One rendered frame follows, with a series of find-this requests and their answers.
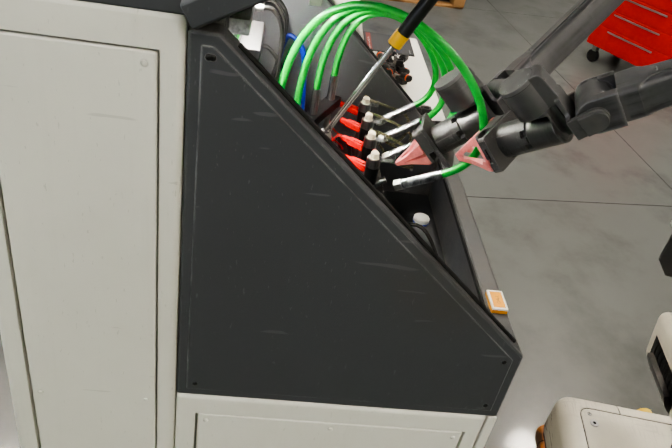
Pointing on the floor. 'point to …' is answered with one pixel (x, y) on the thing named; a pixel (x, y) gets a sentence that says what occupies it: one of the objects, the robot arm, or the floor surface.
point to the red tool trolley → (638, 27)
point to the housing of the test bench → (92, 188)
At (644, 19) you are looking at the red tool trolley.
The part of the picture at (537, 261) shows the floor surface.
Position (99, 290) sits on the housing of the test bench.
